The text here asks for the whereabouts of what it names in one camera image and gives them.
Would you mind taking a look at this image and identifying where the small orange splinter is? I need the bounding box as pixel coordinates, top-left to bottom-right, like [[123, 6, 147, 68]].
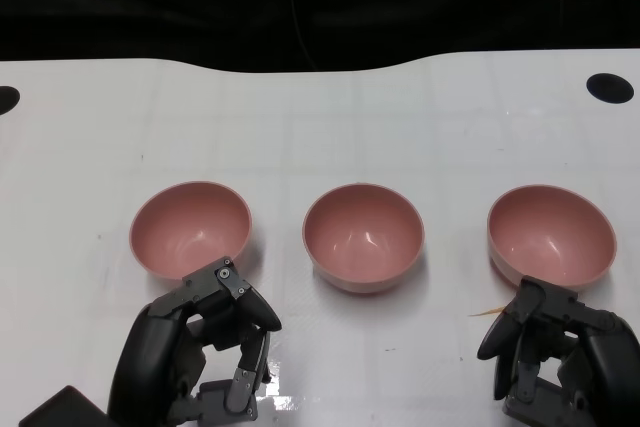
[[468, 304, 506, 319]]

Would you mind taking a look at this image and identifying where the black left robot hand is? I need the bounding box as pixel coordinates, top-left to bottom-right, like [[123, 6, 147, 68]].
[[107, 255, 283, 427]]

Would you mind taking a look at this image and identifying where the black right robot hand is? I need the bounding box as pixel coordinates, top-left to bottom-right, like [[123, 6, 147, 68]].
[[477, 275, 640, 427]]

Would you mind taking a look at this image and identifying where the pink plastic bowl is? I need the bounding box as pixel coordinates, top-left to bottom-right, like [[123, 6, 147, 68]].
[[129, 180, 253, 282], [487, 184, 618, 291], [301, 183, 426, 295]]

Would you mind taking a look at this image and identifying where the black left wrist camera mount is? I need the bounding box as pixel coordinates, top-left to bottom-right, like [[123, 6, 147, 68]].
[[19, 385, 109, 427]]

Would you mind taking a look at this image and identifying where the black round table grommet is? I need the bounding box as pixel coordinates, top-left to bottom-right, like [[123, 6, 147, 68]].
[[586, 72, 635, 105], [0, 85, 21, 117]]

